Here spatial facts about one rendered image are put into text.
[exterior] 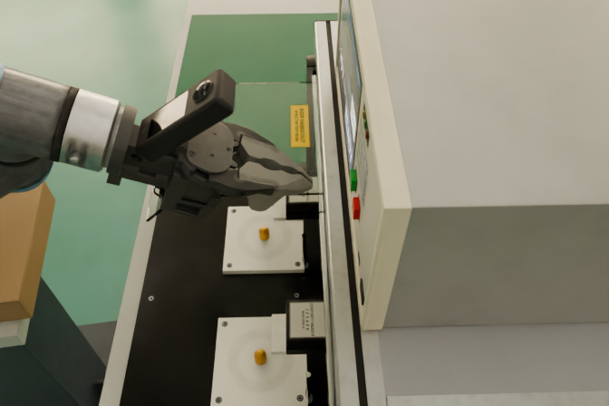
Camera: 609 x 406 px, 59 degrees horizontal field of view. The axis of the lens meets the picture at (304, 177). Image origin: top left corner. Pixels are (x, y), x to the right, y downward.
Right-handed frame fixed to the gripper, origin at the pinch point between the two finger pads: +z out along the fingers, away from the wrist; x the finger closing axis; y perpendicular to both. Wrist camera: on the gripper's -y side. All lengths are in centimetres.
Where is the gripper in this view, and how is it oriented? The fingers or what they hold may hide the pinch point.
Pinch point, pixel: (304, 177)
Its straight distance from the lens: 58.9
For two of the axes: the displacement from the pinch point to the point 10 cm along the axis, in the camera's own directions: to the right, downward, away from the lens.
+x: 0.2, 7.5, -6.6
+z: 9.1, 2.6, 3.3
